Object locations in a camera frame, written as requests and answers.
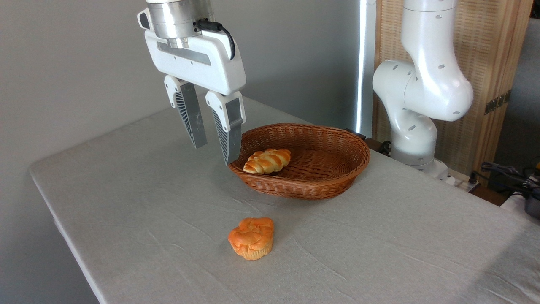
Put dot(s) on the grey tablecloth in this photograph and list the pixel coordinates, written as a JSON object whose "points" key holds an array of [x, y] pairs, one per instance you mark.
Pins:
{"points": [[168, 211]]}

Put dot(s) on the braided bread roll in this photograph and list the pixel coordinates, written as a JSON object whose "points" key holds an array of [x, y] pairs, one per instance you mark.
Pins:
{"points": [[268, 161]]}

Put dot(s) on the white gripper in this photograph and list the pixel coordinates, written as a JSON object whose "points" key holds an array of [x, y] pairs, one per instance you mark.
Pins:
{"points": [[198, 63]]}

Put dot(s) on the wooden rattan folding screen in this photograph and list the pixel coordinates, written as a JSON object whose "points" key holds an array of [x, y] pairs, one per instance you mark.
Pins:
{"points": [[489, 42]]}

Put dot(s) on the black robot base clamp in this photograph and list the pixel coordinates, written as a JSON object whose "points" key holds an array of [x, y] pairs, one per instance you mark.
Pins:
{"points": [[375, 145]]}

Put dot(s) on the dark metal screen hinge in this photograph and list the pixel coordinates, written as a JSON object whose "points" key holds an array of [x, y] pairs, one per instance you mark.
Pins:
{"points": [[498, 102]]}

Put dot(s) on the orange muffin-shaped bread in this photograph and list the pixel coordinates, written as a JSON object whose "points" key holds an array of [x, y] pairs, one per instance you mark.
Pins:
{"points": [[252, 238]]}

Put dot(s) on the white power strip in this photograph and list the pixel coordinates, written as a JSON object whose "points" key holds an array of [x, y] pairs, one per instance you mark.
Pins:
{"points": [[462, 182]]}

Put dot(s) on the silver vertical metal post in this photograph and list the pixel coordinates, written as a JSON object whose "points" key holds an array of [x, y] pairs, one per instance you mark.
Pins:
{"points": [[366, 63]]}

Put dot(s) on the brown wicker oval basket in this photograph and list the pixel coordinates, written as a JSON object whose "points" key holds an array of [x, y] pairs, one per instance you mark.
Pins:
{"points": [[325, 173]]}

